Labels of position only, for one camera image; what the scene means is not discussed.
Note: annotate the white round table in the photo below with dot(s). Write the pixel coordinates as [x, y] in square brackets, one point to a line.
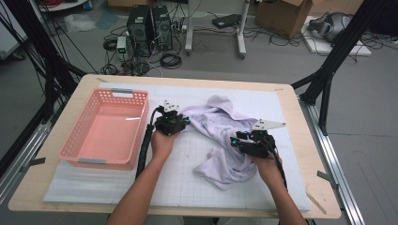
[62, 5]

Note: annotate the pink plastic basket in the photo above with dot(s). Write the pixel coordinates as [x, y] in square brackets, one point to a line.
[109, 134]

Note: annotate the black metal frame strut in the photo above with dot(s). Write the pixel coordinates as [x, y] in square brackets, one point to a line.
[344, 40]
[37, 34]

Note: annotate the teal floor sheet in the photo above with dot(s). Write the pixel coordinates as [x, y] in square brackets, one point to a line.
[106, 20]

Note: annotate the black flat box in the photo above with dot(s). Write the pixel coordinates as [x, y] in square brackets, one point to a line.
[226, 20]

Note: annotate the open cardboard box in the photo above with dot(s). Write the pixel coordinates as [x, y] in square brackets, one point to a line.
[281, 18]

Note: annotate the lavender printed towel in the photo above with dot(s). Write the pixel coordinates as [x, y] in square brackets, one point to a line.
[219, 125]

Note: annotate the white metal stand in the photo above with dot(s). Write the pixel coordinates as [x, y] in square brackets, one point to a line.
[188, 31]

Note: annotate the white cabinet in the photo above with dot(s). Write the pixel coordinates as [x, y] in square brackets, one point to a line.
[9, 40]

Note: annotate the black computer tower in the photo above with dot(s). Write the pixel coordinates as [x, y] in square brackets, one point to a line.
[139, 31]
[162, 28]

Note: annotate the grey headset device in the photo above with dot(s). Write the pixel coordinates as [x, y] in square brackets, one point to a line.
[331, 25]

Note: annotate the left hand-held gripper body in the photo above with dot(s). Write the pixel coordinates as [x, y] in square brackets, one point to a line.
[167, 125]

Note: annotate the person's right hand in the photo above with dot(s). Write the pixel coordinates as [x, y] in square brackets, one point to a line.
[269, 170]

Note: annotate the clear plastic bag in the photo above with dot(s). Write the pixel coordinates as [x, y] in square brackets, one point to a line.
[79, 22]

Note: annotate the grey metal bracket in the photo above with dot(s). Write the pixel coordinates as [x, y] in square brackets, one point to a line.
[327, 178]
[34, 162]

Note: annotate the white floor board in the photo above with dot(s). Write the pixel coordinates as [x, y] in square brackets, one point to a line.
[322, 47]

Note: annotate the white power supply box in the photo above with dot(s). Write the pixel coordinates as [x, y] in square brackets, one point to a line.
[121, 47]

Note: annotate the brown cardboard box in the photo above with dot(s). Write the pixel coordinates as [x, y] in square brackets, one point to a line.
[338, 6]
[128, 2]

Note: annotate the aluminium rail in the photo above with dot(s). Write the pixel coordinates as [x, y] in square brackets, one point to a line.
[28, 146]
[331, 156]

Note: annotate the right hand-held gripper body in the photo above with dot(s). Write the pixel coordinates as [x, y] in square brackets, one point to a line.
[261, 145]

